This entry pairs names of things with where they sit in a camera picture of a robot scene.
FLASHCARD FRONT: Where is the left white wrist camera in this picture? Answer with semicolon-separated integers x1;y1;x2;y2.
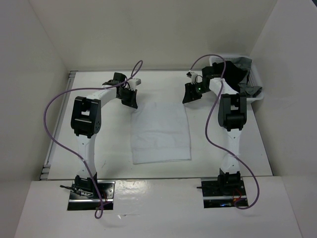
127;78;142;91

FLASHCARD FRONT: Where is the white plastic basket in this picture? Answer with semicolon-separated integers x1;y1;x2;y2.
222;54;264;104

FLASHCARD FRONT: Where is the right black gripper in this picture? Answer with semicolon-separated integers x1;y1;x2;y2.
182;81;210;104

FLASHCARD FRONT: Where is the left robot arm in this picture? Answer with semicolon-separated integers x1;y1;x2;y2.
71;72;141;198

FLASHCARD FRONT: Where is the white skirt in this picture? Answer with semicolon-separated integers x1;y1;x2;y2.
130;102;191;165

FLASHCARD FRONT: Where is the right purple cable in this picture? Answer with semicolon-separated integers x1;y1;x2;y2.
190;54;260;210

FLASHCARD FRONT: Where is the purple cable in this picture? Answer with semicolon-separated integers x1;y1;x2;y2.
43;59;144;220
190;54;260;210

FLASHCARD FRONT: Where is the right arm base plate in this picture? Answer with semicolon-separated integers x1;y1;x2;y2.
197;178;249;208

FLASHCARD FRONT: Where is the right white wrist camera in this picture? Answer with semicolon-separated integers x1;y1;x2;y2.
186;71;198;84

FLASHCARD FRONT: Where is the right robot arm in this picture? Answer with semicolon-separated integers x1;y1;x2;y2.
182;70;247;196

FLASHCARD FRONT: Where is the black skirt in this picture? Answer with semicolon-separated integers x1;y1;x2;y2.
212;61;248;93

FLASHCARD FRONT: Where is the grey skirt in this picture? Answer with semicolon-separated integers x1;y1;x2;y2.
232;57;262;98

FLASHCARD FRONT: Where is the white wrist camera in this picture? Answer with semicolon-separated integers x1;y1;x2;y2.
127;78;142;91
186;71;198;84

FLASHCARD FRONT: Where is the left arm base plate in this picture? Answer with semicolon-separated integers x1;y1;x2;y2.
67;180;115;211

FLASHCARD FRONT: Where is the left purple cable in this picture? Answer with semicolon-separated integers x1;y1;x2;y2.
43;59;144;220

